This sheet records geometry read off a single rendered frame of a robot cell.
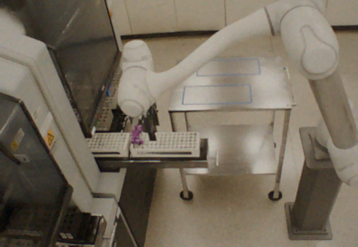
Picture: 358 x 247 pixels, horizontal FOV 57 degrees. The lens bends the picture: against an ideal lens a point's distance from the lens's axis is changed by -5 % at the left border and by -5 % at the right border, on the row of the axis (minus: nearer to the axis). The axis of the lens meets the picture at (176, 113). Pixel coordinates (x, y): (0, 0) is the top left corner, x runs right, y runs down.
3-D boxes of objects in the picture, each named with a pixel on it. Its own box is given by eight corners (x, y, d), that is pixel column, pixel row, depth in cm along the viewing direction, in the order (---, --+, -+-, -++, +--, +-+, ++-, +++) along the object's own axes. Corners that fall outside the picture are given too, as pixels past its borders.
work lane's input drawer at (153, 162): (63, 170, 161) (57, 158, 155) (72, 148, 171) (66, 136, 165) (218, 171, 150) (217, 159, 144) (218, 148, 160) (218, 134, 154)
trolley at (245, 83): (179, 201, 227) (161, 110, 171) (185, 148, 260) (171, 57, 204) (283, 201, 217) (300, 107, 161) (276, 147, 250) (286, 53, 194)
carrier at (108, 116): (109, 116, 173) (106, 107, 169) (113, 116, 172) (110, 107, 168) (104, 132, 164) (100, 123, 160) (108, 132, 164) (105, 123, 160)
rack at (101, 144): (67, 158, 157) (62, 149, 153) (73, 142, 165) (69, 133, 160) (128, 159, 153) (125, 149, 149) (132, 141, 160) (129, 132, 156)
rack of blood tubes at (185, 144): (132, 159, 153) (129, 150, 148) (136, 142, 160) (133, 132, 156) (199, 159, 148) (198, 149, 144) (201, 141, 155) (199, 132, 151)
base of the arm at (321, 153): (342, 125, 165) (345, 117, 161) (354, 160, 149) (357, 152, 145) (306, 126, 168) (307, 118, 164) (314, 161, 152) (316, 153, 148)
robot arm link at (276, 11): (261, -3, 110) (270, 15, 100) (315, -22, 105) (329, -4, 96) (270, 29, 119) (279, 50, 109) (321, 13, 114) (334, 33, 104)
